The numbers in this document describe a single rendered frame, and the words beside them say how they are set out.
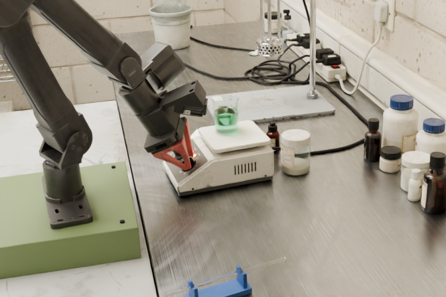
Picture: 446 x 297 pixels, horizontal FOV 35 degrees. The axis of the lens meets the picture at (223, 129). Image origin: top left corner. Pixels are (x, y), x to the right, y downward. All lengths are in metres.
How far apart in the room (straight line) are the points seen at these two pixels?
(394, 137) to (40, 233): 0.73
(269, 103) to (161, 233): 0.64
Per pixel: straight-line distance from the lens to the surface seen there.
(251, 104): 1.79
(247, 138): 1.40
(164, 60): 1.30
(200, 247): 1.21
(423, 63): 1.67
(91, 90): 3.85
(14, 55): 1.14
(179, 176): 1.37
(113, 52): 1.21
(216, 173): 1.37
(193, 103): 1.27
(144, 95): 1.27
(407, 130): 1.49
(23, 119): 1.85
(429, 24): 1.63
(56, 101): 1.19
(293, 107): 1.77
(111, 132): 1.70
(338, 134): 1.63
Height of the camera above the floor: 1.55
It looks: 23 degrees down
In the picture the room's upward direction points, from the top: 3 degrees counter-clockwise
